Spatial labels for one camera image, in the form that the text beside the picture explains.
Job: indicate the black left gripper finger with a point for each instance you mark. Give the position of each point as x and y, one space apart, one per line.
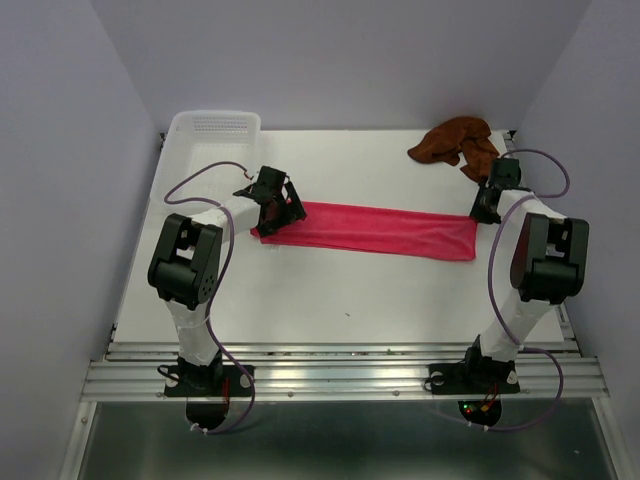
269 228
291 207

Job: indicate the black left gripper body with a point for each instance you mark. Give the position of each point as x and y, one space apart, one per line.
279 203

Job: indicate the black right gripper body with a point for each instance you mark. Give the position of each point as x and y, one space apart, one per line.
484 186

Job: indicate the pink microfibre towel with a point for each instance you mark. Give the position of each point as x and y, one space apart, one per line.
444 237

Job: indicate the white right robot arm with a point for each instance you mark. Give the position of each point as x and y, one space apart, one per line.
548 263

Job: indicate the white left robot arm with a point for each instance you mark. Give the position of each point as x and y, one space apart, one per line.
193 253

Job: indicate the brown microfibre towel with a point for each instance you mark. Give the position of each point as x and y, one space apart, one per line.
464 135

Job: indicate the white plastic basket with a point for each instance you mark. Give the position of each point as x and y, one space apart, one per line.
196 139

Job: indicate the aluminium table edge rail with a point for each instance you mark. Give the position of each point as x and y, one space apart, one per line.
556 320

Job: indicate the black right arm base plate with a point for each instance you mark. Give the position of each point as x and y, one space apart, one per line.
462 379

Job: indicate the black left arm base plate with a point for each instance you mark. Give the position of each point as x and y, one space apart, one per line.
190 381

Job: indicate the aluminium front mounting rail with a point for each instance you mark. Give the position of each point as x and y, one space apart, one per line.
340 372

